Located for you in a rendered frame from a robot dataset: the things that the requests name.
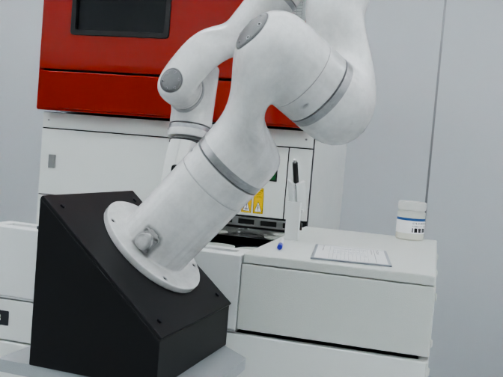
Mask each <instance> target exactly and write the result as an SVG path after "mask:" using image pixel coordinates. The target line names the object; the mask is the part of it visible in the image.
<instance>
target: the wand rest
mask: <svg viewBox="0 0 503 377"><path fill-rule="evenodd" d="M288 193H289V201H288V202H287V214H286V224H285V232H284V239H286V240H293V241H297V240H299V228H300V218H301V213H303V211H305V210H306V198H305V181H304V180H303V181H302V182H299V183H296V186H295V183H294V182H293V181H291V180H288Z"/></svg>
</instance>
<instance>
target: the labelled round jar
mask: <svg viewBox="0 0 503 377"><path fill-rule="evenodd" d="M398 208H399V210H398V211H397V224H396V233H395V236H396V238H398V239H405V240H412V241H422V240H423V239H424V228H425V220H426V213H425V211H426V210H427V204H426V203H425V202H419V201H411V200H400V201H398Z"/></svg>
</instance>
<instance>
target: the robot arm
mask: <svg viewBox="0 0 503 377"><path fill-rule="evenodd" d="M369 1H370V0H306V5H305V21H306V22H305V21H303V20H302V19H301V18H299V17H298V16H297V15H295V14H293V13H292V12H293V11H294V10H295V9H296V7H297V6H298V4H299V3H300V2H301V0H244V1H243V2H242V3H241V5H240V6H239V7H238V8H237V9H236V11H235V12H234V14H233V15H232V16H231V18H230V19H229V20H228V21H226V22H225V23H222V24H220V25H215V26H212V27H209V28H205V29H203V30H201V31H199V32H198V33H196V34H194V35H193V36H192V37H190V38H189V39H188V40H187V41H186V42H185V43H184V44H183V45H182V46H181V47H180V48H179V50H178V51H177V52H176V53H175V55H174V56H173V57H172V59H171V60H170V61H169V62H168V63H167V65H166V66H165V68H164V70H163V71H162V72H161V74H160V76H159V79H158V83H157V89H158V92H159V95H160V96H161V97H162V98H163V99H164V100H165V101H166V102H167V103H169V104H170V105H171V117H170V123H169V128H168V137H169V145H168V149H167V153H166V156H165V162H164V166H163V170H162V178H161V183H160V184H159V185H158V186H157V187H156V188H155V189H154V190H153V191H152V192H151V193H150V194H149V196H148V197H147V198H146V199H145V200H144V201H143V202H142V203H141V204H140V206H136V205H135V204H132V203H128V202H124V201H116V202H114V203H112V204H111V205H109V207H108V208H107V209H106V211H105V212H104V223H105V226H106V229H107V232H108V234H109V236H110V238H111V240H112V241H113V242H114V244H115V246H116V247H117V249H118V250H119V251H120V252H121V253H122V254H123V256H124V257H125V258H126V259H127V260H128V261H129V262H130V263H131V264H132V265H133V266H134V267H135V268H136V269H137V270H138V271H140V272H141V273H142V274H143V275H144V276H145V277H147V278H148V279H150V280H151V281H153V282H154V283H156V284H158V285H160V286H162V287H164V288H166V289H169V290H171V291H173V292H179V293H188V292H191V291H193V289H194V288H196V286H197V285H198V283H199V281H200V274H199V270H198V266H197V263H196V262H195V259H194V257H195V256H196V255H197V254H198V253H199V252H200V251H201V250H202V249H203V248H204V247H205V246H206V245H207V244H208V243H209V242H210V241H211V240H212V239H213V238H214V237H215V236H216V235H217V234H218V233H219V232H220V231H221V230H222V228H223V227H224V226H225V225H226V224H227V223H228V222H229V221H230V220H231V219H232V218H233V217H234V216H235V215H236V214H237V213H238V212H239V211H240V210H241V209H242V208H243V207H244V206H245V205H246V204H247V203H248V202H249V201H250V200H251V199H252V198H253V197H254V196H255V195H256V194H257V193H258V192H259V191H260V190H261V189H262V188H263V187H264V186H265V185H266V184H267V183H268V182H269V181H270V180H271V178H272V177H273V176H274V174H275V173H276V171H277V170H278V168H279V165H280V161H281V160H280V155H279V151H278V148H277V146H276V144H275V142H274V140H273V138H272V136H271V134H270V132H269V130H268V128H267V126H266V122H265V114H266V110H267V108H268V107H269V106H270V105H274V106H275V107H276V108H277V109H278V110H279V111H281V112H282V113H283V114H284V115H286V116H287V117H288V118H289V119H290V120H292V121H293V122H294V123H295V124H296V125H297V126H298V127H299V128H300V129H302V130H303V131H304V132H306V133H307V134H308V135H310V136H311V137H312V138H314V139H315V140H317V141H319V142H321V143H324V144H329V145H342V144H347V143H350V142H351V141H353V140H355V139H356V138H358V137H359V136H360V135H361V134H362V133H363V132H364V131H365V129H366V128H367V127H368V125H369V123H370V121H371V118H372V117H373V115H374V109H375V105H376V100H377V88H376V79H375V74H374V66H373V61H372V57H371V51H370V47H369V43H368V36H367V32H366V28H365V14H366V11H367V8H368V4H369ZM229 58H233V67H232V79H231V91H230V95H229V98H228V103H227V105H226V107H225V110H224V111H223V113H222V115H221V116H220V118H219V119H218V120H217V121H216V123H215V124H214V125H213V126H212V122H213V112H214V107H215V101H216V91H217V85H218V80H219V68H218V67H217V66H219V65H220V64H221V63H222V62H224V61H226V60H228V59H229Z"/></svg>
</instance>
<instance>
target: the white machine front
mask: <svg viewBox="0 0 503 377"><path fill-rule="evenodd" d="M169 123H170V120H152V119H142V118H131V117H112V116H101V115H91V114H71V113H61V112H50V111H45V112H44V113H43V132H42V143H41V154H40V176H39V188H38V193H39V194H38V199H37V221H36V224H39V213H40V198H41V197H42V196H43V195H54V194H81V193H95V192H109V191H134V192H135V194H136V195H137V196H138V197H139V198H140V199H141V201H142V202H143V201H144V200H145V199H146V198H147V197H148V196H149V194H150V193H151V192H152V191H153V190H154V189H155V188H156V187H157V186H158V185H159V184H160V183H161V178H162V170H163V166H164V162H165V156H166V153H167V149H168V145H169V137H168V128H169ZM268 130H269V132H270V134H271V136H272V138H273V140H274V142H275V144H276V146H277V148H278V151H279V155H280V160H281V161H280V165H279V168H278V170H277V171H276V174H275V180H270V181H269V182H268V183H267V184H266V185H265V186H264V187H263V188H262V189H264V192H263V214H256V213H253V201H254V198H252V202H251V213H248V212H241V210H240V211H239V212H238V213H237V214H236V215H235V216H241V217H249V218H262V219H269V220H276V221H286V214H287V202H288V201H289V193H288V180H291V181H293V160H294V159H296V161H297V162H298V171H299V182H302V181H303V180H304V181H305V198H306V210H305V211H303V213H301V218H300V221H301V222H302V227H307V226H308V216H309V206H310V198H311V181H312V173H313V164H314V147H315V139H314V138H312V137H311V136H310V135H308V134H307V133H306V132H304V131H303V130H294V129H274V128H268Z"/></svg>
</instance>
